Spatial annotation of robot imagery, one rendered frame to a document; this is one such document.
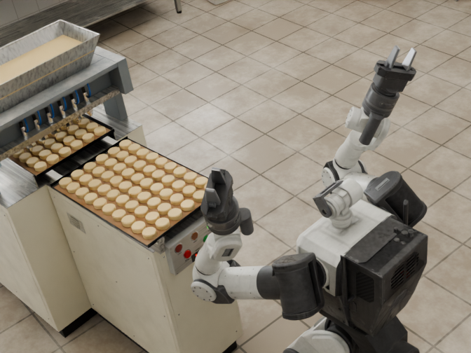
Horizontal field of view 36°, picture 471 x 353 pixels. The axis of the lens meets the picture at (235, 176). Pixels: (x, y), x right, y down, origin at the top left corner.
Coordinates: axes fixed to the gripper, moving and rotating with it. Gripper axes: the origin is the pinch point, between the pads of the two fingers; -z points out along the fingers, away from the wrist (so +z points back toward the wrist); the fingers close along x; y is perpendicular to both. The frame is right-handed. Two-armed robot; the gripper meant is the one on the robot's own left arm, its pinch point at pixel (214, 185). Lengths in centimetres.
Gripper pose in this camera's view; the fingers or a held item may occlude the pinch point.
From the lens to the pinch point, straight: 162.4
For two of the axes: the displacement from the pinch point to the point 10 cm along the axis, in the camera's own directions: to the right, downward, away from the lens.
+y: 9.7, 1.5, -2.0
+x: 2.3, -8.6, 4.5
